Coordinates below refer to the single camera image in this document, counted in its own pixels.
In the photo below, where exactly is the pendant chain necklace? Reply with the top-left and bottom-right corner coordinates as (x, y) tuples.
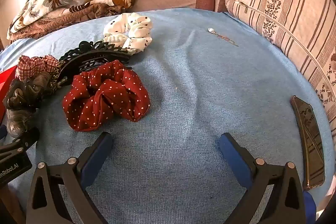
(207, 27), (239, 47)

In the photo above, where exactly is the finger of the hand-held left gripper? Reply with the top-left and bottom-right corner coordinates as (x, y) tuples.
(12, 127), (40, 147)

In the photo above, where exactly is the leopard print scrunchie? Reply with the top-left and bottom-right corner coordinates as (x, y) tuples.
(49, 61), (69, 94)

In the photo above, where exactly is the grey-brown scrunchie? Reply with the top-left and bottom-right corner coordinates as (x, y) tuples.
(3, 72), (51, 138)

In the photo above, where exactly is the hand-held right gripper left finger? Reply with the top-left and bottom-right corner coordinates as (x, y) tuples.
(26, 132), (114, 224)

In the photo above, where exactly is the dark smartphone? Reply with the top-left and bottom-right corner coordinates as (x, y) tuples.
(290, 95), (326, 190)

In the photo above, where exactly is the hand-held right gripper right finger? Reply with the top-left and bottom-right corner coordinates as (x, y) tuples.
(219, 133), (306, 224)

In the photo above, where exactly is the red white-dotted scrunchie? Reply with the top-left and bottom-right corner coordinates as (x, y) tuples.
(62, 60), (151, 132)

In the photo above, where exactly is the striped floral pillow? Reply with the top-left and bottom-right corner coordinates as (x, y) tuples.
(225, 0), (336, 140)

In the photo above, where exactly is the white black-dotted scrunchie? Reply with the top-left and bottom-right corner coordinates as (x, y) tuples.
(103, 12), (153, 54)

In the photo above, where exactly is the red checked scrunchie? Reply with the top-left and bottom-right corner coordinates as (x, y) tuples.
(15, 55), (59, 80)

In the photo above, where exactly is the light blue cloth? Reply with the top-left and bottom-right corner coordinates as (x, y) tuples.
(0, 7), (332, 224)

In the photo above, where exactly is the red box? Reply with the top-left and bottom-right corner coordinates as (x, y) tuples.
(0, 67), (18, 122)

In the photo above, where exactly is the black hair claw clip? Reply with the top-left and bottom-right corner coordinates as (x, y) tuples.
(54, 40), (133, 83)

